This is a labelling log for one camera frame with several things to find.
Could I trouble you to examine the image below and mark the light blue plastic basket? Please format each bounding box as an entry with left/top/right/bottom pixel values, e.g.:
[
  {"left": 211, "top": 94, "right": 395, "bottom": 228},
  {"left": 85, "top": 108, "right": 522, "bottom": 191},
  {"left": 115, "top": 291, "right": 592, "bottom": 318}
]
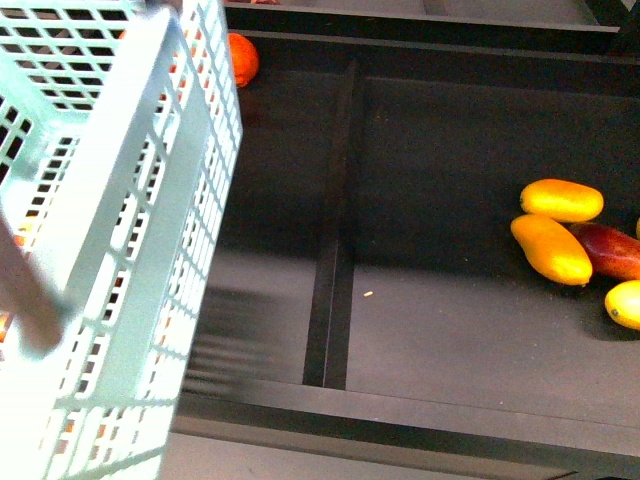
[{"left": 1, "top": 1, "right": 242, "bottom": 479}]

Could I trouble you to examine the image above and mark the yellow mango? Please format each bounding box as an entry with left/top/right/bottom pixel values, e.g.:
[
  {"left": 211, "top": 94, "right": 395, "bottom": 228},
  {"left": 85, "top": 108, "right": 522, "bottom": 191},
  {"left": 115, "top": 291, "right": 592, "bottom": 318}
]
[
  {"left": 510, "top": 214, "right": 593, "bottom": 286},
  {"left": 520, "top": 178, "right": 604, "bottom": 223},
  {"left": 605, "top": 280, "right": 639, "bottom": 330}
]

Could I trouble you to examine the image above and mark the brown basket handle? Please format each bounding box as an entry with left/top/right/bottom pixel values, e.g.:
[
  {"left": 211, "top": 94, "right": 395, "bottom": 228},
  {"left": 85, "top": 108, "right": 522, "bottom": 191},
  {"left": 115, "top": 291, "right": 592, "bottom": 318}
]
[{"left": 1, "top": 219, "right": 64, "bottom": 357}]

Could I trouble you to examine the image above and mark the red mango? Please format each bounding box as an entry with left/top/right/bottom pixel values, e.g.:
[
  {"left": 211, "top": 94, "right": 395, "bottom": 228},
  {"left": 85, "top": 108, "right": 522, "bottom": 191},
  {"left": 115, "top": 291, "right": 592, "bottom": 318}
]
[{"left": 569, "top": 222, "right": 639, "bottom": 281}]

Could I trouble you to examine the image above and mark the black produce shelf tray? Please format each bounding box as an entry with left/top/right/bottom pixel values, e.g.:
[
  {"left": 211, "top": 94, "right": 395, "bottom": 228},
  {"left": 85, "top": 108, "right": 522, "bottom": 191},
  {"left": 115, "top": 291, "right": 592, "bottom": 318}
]
[{"left": 174, "top": 1, "right": 639, "bottom": 479}]

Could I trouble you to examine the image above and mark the orange fruit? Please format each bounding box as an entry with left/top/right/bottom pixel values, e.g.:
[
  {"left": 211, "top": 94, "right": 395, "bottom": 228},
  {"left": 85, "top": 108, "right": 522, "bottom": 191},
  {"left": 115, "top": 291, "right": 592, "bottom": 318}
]
[{"left": 228, "top": 33, "right": 260, "bottom": 88}]

